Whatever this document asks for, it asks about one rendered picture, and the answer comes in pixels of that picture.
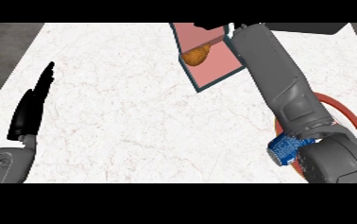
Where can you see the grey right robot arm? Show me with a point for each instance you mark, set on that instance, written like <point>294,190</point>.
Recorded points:
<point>284,86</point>

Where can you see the red-rimmed white plate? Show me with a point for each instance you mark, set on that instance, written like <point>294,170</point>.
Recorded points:
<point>346,111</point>

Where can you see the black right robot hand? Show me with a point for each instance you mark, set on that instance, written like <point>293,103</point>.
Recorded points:
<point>211,25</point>

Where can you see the blue and white can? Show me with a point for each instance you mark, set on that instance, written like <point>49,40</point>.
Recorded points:
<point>285,149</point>

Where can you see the cardboard box with pink inside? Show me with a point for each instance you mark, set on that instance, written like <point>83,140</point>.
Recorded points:
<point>219,67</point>

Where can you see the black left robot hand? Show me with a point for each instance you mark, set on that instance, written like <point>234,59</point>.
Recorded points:
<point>28,114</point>

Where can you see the dark grey appliance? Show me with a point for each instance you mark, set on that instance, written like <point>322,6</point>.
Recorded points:
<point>312,27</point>

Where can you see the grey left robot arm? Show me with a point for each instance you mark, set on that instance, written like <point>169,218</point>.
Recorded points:
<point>14,161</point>

